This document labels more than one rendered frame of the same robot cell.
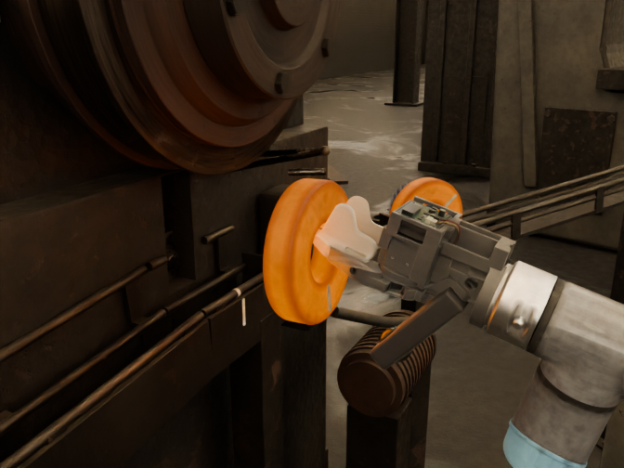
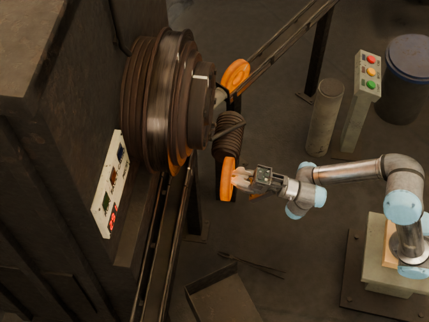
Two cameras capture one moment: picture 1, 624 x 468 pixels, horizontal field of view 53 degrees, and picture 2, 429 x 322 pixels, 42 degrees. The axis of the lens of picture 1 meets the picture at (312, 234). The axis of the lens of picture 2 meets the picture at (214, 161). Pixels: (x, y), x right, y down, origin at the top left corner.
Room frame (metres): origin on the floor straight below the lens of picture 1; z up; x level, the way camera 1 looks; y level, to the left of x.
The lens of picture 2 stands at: (-0.28, 0.33, 2.53)
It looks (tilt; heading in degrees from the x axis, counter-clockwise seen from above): 58 degrees down; 343
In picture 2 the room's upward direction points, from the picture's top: 2 degrees counter-clockwise
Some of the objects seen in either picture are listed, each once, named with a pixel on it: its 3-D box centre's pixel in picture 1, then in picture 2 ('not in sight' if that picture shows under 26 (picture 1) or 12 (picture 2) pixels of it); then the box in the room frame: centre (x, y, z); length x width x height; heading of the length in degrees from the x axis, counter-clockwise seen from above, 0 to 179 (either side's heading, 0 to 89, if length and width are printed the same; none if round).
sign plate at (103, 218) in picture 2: not in sight; (112, 184); (0.56, 0.38, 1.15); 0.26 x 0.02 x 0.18; 153
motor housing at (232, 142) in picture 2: (384, 452); (228, 160); (1.04, -0.14, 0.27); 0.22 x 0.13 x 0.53; 153
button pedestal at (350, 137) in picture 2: not in sight; (357, 111); (1.08, -0.84, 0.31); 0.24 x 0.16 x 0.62; 153
